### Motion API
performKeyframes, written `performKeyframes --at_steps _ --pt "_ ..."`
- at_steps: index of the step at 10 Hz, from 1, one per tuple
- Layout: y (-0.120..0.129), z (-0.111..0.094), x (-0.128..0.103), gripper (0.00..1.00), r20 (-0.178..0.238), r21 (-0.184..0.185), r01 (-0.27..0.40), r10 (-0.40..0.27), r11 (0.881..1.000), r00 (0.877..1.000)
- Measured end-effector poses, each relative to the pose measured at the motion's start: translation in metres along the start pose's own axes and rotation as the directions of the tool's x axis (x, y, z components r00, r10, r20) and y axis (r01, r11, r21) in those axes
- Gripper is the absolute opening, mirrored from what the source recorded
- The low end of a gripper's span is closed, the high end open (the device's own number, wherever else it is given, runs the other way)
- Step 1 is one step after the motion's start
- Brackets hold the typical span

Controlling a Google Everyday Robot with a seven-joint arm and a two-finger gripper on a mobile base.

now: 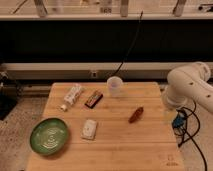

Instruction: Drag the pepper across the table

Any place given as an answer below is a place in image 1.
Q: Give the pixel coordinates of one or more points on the white soap bar box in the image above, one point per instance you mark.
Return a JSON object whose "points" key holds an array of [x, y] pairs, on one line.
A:
{"points": [[89, 129]]}

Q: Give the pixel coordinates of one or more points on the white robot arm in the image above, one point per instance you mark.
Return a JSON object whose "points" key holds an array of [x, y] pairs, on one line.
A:
{"points": [[184, 83]]}

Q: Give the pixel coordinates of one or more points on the white plastic bottle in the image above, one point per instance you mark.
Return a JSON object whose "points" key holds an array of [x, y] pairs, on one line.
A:
{"points": [[71, 97]]}

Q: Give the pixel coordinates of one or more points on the blue cable connector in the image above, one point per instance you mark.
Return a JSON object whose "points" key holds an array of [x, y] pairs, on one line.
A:
{"points": [[178, 121]]}

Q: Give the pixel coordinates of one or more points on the black equipment at left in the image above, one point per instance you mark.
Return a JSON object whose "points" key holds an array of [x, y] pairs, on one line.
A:
{"points": [[10, 91]]}

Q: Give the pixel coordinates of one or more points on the green ceramic plate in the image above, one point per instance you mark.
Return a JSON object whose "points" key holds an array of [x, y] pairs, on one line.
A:
{"points": [[49, 136]]}

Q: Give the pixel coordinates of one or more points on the pale yellow gripper block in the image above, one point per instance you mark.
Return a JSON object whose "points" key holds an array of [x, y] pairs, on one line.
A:
{"points": [[169, 115]]}

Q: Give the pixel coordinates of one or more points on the dark chocolate bar wrapper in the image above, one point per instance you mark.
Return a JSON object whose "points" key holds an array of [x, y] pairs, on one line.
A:
{"points": [[94, 99]]}

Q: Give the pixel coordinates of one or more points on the translucent plastic cup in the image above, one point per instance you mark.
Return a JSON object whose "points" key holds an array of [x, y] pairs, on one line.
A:
{"points": [[114, 85]]}

